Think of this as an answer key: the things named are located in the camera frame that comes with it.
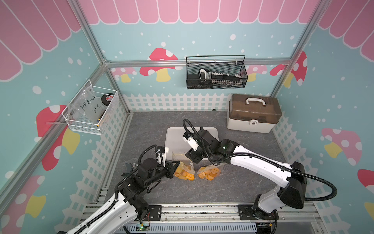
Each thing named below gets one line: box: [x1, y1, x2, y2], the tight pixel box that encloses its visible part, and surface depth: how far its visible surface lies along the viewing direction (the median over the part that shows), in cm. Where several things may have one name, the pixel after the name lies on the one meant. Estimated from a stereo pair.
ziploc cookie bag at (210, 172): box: [196, 163, 228, 181], surface depth 87 cm
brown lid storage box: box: [226, 93, 282, 134], surface depth 100 cm
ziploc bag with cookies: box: [171, 151, 196, 181], surface depth 85 cm
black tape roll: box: [101, 93, 115, 107], surface depth 82 cm
